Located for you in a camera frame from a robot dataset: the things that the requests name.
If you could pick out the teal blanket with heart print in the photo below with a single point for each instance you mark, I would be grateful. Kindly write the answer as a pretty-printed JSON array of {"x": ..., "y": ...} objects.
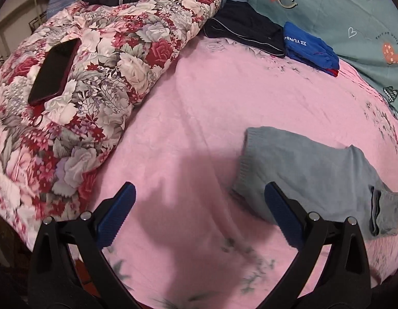
[{"x": 331, "y": 3}]

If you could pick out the black smartphone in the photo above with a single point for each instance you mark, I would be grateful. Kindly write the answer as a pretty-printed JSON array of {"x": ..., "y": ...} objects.
[{"x": 54, "y": 70}]

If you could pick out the pink bed sheet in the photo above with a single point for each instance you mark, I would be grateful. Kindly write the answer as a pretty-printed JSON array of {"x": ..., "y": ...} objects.
[{"x": 202, "y": 109}]

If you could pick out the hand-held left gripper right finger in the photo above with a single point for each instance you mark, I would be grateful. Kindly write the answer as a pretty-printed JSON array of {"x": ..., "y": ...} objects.
[{"x": 282, "y": 214}]

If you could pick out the white furniture frame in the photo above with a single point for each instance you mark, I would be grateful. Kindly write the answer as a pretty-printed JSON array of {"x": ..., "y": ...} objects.
[{"x": 2, "y": 29}]

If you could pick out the folded navy pants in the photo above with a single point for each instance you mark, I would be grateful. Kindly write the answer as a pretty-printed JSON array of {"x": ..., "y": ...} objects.
[{"x": 244, "y": 25}]

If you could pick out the red floral quilt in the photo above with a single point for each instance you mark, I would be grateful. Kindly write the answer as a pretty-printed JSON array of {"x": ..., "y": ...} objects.
[{"x": 121, "y": 64}]

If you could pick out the grey knitted sweater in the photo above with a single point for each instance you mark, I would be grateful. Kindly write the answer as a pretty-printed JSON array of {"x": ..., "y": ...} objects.
[{"x": 308, "y": 167}]

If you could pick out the folded blue shorts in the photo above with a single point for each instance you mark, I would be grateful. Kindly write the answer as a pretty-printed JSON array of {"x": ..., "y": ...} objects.
[{"x": 308, "y": 45}]

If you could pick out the folded red garment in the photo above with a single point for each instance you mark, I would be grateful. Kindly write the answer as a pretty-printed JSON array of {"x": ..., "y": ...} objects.
[{"x": 332, "y": 72}]

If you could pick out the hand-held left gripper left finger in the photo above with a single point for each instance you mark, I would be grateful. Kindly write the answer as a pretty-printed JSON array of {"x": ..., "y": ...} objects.
[{"x": 117, "y": 214}]

